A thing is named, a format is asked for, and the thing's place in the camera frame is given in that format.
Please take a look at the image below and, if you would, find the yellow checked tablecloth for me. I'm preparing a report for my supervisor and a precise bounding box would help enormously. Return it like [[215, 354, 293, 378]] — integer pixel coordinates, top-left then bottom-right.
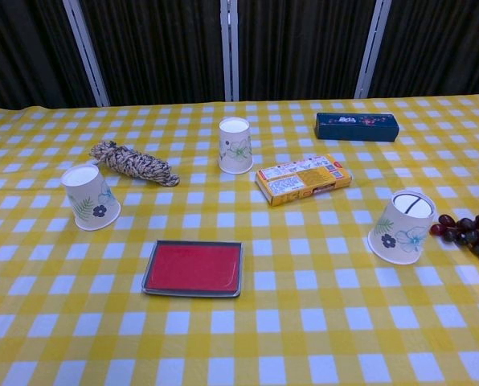
[[0, 92, 479, 386]]

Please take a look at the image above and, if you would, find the dark ribbed partition panel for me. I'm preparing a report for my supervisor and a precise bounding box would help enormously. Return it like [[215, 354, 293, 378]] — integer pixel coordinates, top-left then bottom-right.
[[78, 0, 227, 108], [237, 0, 375, 101], [370, 0, 479, 100], [0, 0, 98, 110]]

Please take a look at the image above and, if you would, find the braided rope bundle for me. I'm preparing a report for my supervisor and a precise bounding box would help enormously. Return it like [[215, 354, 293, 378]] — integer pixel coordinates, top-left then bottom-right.
[[89, 139, 181, 188]]

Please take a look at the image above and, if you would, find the paper cup with line-marked base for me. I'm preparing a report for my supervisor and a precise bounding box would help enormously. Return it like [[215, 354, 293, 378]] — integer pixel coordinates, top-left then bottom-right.
[[366, 189, 437, 266]]

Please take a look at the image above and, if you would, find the yellow cardboard box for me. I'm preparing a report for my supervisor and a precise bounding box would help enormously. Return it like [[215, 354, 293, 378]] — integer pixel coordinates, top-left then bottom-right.
[[255, 154, 353, 207]]

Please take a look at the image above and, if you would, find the dark blue printed box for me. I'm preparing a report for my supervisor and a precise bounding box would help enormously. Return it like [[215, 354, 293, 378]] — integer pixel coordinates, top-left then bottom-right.
[[313, 112, 400, 144]]

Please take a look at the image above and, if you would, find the dark red grape bunch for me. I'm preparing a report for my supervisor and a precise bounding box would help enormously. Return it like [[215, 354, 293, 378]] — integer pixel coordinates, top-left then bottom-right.
[[429, 212, 479, 265]]

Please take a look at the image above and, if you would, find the red ink pad tray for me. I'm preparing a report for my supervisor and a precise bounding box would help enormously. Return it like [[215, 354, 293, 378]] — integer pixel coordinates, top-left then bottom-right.
[[141, 239, 244, 299]]

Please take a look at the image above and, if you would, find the white partition post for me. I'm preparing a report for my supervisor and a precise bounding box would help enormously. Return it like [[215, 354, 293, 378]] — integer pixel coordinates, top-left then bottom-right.
[[219, 0, 240, 102], [62, 0, 111, 108], [354, 0, 393, 100]]

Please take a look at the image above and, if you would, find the floral paper cup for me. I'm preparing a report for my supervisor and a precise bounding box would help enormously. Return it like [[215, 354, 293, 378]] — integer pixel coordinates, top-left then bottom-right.
[[60, 162, 122, 232]]

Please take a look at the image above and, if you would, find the paper cup with green flower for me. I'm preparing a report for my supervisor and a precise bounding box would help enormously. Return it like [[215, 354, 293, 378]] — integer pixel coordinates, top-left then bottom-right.
[[217, 117, 255, 175]]

